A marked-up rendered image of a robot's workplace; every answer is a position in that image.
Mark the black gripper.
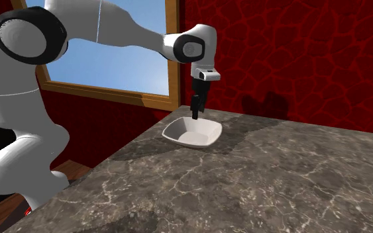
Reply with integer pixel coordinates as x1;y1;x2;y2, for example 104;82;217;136
190;77;212;120

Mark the white square bowl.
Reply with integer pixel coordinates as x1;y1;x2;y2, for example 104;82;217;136
161;116;223;149

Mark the wooden framed window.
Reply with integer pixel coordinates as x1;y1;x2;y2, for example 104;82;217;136
10;0;181;112

